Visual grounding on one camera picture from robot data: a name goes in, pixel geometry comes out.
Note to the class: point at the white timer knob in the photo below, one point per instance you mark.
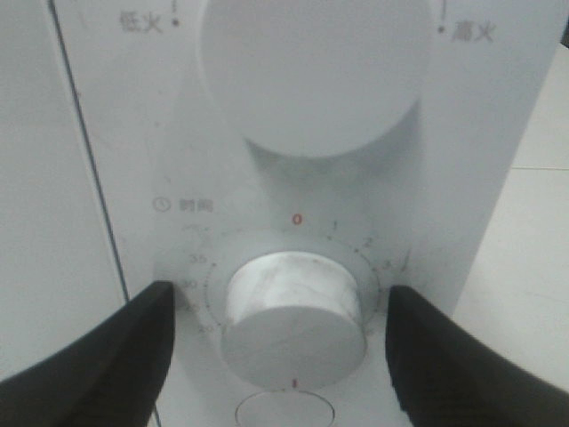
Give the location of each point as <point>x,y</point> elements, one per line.
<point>293,319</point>

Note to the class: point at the white microwave oven body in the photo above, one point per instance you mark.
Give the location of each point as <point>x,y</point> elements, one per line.
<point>190,201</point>

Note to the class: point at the white microwave door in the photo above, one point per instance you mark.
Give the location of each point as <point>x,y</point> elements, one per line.
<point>60,275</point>

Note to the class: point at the upper white power knob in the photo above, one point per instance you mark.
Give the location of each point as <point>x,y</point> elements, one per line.
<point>314,78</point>

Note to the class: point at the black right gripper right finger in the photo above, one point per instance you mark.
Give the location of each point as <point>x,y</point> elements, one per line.
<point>443,376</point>

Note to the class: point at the round white door-release button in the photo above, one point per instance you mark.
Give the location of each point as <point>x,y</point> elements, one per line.
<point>285,408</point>

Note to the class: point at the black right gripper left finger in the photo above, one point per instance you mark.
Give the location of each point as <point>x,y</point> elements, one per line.
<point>111,376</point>

